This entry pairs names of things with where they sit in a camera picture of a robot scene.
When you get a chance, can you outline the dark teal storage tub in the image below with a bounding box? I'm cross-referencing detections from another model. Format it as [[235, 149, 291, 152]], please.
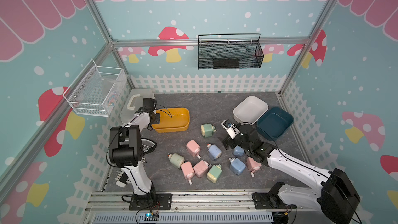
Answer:
[[256, 107, 294, 141]]

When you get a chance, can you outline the white plastic storage tub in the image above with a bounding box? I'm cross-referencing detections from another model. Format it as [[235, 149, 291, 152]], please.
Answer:
[[233, 96, 269, 123]]

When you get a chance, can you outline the yellow plastic storage tub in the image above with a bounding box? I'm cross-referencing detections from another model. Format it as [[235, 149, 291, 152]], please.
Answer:
[[152, 107, 190, 133]]

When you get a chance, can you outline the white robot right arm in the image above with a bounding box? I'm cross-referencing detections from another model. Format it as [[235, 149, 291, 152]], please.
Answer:
[[221, 120, 361, 224]]

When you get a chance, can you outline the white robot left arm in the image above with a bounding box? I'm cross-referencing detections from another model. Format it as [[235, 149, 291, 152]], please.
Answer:
[[108, 97, 159, 208]]

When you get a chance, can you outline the blue sharpener upper right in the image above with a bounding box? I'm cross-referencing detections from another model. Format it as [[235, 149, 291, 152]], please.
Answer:
[[233, 146, 245, 157]]

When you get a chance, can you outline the blue sharpener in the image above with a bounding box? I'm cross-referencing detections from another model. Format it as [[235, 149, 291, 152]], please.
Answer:
[[229, 158, 246, 176], [207, 144, 222, 161], [233, 146, 245, 157]]

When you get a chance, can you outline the white lidded plastic case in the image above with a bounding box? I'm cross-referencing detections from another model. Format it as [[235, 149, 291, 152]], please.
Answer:
[[120, 89, 155, 124]]

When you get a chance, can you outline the pink sharpener far right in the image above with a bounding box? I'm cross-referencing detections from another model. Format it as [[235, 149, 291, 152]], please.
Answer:
[[246, 157, 262, 177]]

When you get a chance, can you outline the pink sharpener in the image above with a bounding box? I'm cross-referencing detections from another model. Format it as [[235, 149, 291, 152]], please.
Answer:
[[186, 140, 201, 159], [193, 160, 211, 178], [246, 157, 262, 177], [181, 161, 195, 185]]

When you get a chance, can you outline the blue sharpener lower right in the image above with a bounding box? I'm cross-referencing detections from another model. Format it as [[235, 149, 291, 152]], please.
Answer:
[[229, 158, 246, 176]]

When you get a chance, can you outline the blue sharpener centre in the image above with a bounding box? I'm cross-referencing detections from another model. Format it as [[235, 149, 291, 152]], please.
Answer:
[[207, 144, 222, 161]]

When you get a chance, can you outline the green sharpener near tubs left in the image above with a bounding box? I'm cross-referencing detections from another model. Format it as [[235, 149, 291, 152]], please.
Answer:
[[201, 123, 217, 138]]

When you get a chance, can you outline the green sharpener lower centre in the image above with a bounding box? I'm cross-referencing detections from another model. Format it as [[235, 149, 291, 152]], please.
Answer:
[[207, 164, 222, 183]]

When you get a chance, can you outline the pink sharpener upper left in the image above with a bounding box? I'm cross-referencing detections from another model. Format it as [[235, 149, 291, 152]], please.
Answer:
[[186, 140, 201, 159]]

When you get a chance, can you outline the pink sharpener lower centre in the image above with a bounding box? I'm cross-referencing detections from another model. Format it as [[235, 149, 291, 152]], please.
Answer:
[[193, 160, 211, 178]]

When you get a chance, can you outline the pale green round sharpener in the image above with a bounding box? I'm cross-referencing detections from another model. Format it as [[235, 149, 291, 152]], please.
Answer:
[[168, 153, 185, 170]]

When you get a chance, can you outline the pink sharpener lower left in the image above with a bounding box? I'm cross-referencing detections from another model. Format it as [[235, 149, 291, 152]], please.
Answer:
[[181, 161, 195, 185]]

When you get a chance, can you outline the green circuit board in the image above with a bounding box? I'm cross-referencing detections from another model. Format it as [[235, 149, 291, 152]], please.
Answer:
[[143, 213, 159, 222]]

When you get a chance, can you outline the white wire wall basket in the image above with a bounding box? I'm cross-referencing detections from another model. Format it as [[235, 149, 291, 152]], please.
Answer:
[[63, 60, 127, 117]]

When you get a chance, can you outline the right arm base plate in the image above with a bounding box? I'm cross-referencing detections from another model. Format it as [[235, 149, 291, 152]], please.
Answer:
[[252, 192, 296, 212]]

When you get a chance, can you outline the black wire mesh basket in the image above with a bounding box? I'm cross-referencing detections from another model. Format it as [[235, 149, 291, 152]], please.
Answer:
[[198, 33, 264, 70]]

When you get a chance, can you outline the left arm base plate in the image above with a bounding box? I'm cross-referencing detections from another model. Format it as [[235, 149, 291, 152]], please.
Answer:
[[129, 194, 173, 211]]

